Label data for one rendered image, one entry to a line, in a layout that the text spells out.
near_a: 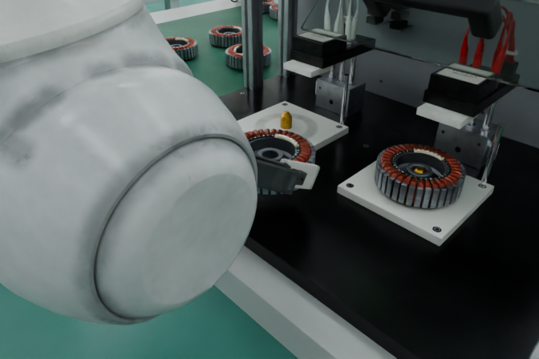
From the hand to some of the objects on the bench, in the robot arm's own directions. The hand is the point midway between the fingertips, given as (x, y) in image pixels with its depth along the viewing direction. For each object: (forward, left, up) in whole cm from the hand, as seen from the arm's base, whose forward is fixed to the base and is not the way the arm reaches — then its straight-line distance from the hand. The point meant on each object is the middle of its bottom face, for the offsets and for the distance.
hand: (269, 157), depth 55 cm
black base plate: (+16, -3, -10) cm, 19 cm away
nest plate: (+13, -14, -8) cm, 21 cm away
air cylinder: (+31, +7, -7) cm, 33 cm away
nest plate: (+17, +9, -6) cm, 20 cm away
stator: (+13, -15, -7) cm, 21 cm away
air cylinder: (+27, -17, -9) cm, 33 cm away
